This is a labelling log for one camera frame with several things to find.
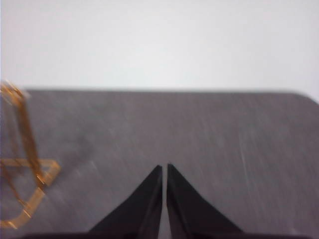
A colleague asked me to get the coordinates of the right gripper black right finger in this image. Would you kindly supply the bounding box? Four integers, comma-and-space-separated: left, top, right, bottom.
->
166, 163, 310, 239

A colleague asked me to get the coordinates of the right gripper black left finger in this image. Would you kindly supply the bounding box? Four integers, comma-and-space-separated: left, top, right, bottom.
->
23, 164, 163, 239

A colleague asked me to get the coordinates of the gold wire cup rack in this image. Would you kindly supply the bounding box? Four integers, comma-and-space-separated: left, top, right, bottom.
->
0, 79, 62, 230

